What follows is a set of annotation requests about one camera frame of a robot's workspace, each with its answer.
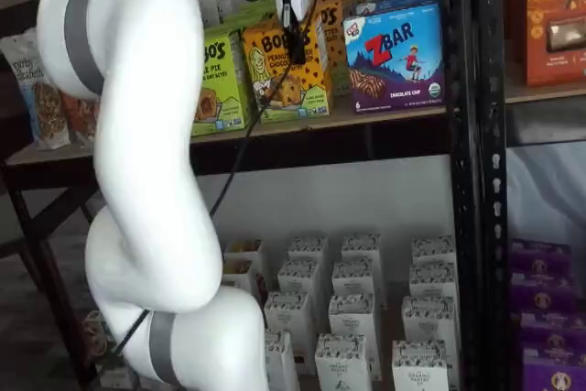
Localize green Bobo's apple pie box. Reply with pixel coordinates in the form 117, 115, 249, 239
190, 27, 252, 137
222, 8, 276, 34
237, 0, 280, 16

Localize blue purple Zbar box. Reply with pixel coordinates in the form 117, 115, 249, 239
354, 0, 441, 16
342, 1, 446, 114

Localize wooden shelf board with snacks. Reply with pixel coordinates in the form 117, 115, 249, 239
4, 104, 454, 168

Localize white patterned pantry box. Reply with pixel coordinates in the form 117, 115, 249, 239
314, 333, 374, 391
263, 329, 302, 391
341, 234, 383, 268
410, 234, 456, 268
331, 260, 382, 300
328, 293, 382, 342
287, 235, 330, 268
391, 339, 450, 391
277, 260, 322, 300
264, 291, 316, 342
401, 294, 459, 346
408, 262, 458, 300

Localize yellow-top granola box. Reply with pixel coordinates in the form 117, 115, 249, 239
222, 238, 266, 268
221, 258, 257, 294

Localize black metal shelf rack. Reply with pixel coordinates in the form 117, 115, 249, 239
0, 0, 480, 391

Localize wooden board under orange box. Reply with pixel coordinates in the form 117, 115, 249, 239
503, 81, 586, 106

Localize purple snack box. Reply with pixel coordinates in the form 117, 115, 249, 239
521, 353, 586, 391
509, 269, 585, 317
519, 310, 586, 360
510, 238, 573, 276

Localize orange-label purely elizabeth bag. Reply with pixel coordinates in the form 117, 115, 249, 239
59, 88, 101, 148

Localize blue-label purely elizabeth bag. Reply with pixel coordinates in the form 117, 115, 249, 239
0, 28, 74, 150

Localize neighbouring black metal rack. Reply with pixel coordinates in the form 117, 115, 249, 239
475, 0, 586, 391

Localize white patterned small boxes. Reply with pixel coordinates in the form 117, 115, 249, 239
219, 225, 459, 391

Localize white plastic sheet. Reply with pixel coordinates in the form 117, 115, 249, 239
506, 141, 586, 245

